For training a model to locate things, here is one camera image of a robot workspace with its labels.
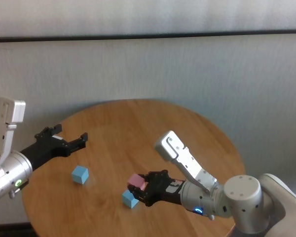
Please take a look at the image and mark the pink wooden cube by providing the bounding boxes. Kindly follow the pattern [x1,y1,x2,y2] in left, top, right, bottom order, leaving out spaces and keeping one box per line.
[127,173,148,191]

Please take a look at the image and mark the light blue wooden cube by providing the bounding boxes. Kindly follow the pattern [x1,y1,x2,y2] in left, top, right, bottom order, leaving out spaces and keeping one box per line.
[71,165,90,185]
[122,189,140,209]

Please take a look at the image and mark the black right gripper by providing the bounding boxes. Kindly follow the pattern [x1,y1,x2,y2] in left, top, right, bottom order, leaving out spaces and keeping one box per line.
[128,169,186,207]

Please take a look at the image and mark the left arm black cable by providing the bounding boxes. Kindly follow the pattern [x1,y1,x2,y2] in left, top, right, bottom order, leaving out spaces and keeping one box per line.
[8,180,30,199]

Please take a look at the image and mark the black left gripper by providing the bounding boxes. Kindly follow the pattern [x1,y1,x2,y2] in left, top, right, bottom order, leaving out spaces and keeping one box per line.
[19,123,88,171]

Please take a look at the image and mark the black wall rail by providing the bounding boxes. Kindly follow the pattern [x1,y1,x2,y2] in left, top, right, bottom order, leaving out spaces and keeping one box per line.
[0,29,296,44]

